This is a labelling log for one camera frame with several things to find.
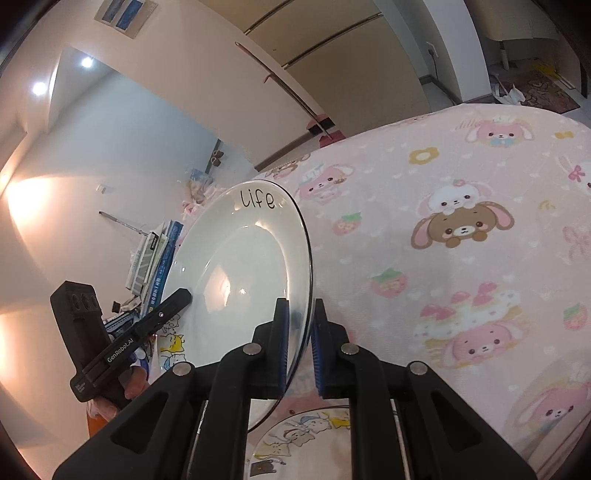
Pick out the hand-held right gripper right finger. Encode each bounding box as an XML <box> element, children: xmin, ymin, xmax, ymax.
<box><xmin>309</xmin><ymin>299</ymin><xmax>539</xmax><ymax>480</ymax></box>

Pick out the pink cartoon printed tablecloth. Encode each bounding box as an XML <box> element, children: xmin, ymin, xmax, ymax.
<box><xmin>247</xmin><ymin>104</ymin><xmax>591</xmax><ymax>480</ymax></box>

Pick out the long-handled broom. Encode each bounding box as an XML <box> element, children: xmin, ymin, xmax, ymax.
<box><xmin>235</xmin><ymin>41</ymin><xmax>345</xmax><ymax>140</ymax></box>

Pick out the cartoon printed floor mat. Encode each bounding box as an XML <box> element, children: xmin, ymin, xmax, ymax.
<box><xmin>503</xmin><ymin>69</ymin><xmax>581</xmax><ymax>114</ymax></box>

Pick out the white plate with black lettering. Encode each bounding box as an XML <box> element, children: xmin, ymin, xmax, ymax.
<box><xmin>163</xmin><ymin>180</ymin><xmax>315</xmax><ymax>435</ymax></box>

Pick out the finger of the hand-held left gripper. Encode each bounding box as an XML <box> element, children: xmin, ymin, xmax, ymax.
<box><xmin>133</xmin><ymin>288</ymin><xmax>193</xmax><ymax>340</ymax></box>

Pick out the grey wall panel box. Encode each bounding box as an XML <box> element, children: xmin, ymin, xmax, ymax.
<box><xmin>93</xmin><ymin>0</ymin><xmax>160</xmax><ymax>38</ymax></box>

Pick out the white plastic bag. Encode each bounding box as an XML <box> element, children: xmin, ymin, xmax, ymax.
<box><xmin>490</xmin><ymin>71</ymin><xmax>525</xmax><ymax>106</ymax></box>

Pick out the stack of books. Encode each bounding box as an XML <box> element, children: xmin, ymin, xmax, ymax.
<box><xmin>127</xmin><ymin>219</ymin><xmax>186</xmax><ymax>325</ymax></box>

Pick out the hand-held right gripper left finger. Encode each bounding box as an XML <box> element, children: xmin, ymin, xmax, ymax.
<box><xmin>51</xmin><ymin>298</ymin><xmax>290</xmax><ymax>480</ymax></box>

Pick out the beige refrigerator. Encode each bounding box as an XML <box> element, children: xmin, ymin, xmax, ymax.
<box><xmin>198</xmin><ymin>0</ymin><xmax>433</xmax><ymax>168</ymax></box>

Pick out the cartoon animal print plate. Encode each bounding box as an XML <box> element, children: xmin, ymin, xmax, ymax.
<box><xmin>150</xmin><ymin>318</ymin><xmax>357</xmax><ymax>480</ymax></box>

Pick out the yellow plastic item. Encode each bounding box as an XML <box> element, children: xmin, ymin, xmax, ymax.
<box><xmin>536</xmin><ymin>65</ymin><xmax>571</xmax><ymax>89</ymax></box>

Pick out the person's left hand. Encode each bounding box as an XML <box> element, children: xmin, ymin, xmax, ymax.
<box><xmin>122</xmin><ymin>364</ymin><xmax>149</xmax><ymax>402</ymax></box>

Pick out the thin grey metal rod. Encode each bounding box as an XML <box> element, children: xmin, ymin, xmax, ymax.
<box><xmin>99</xmin><ymin>211</ymin><xmax>154</xmax><ymax>232</ymax></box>

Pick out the pale plastic bag pile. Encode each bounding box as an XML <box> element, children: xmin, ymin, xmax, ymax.
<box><xmin>179</xmin><ymin>167</ymin><xmax>219</xmax><ymax>219</ymax></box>

